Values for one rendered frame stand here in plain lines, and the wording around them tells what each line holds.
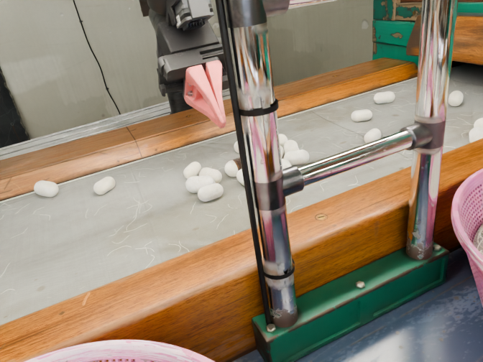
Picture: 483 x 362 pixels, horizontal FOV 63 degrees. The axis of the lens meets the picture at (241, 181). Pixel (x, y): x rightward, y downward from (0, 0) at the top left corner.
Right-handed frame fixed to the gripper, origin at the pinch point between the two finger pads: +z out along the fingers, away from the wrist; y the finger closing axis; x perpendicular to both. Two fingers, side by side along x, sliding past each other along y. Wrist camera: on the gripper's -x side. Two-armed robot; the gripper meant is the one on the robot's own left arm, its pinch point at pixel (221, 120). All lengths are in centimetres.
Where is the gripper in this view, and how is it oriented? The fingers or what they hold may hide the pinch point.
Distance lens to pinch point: 51.1
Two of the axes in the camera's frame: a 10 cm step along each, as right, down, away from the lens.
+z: 4.1, 8.5, -3.3
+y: 9.0, -3.1, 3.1
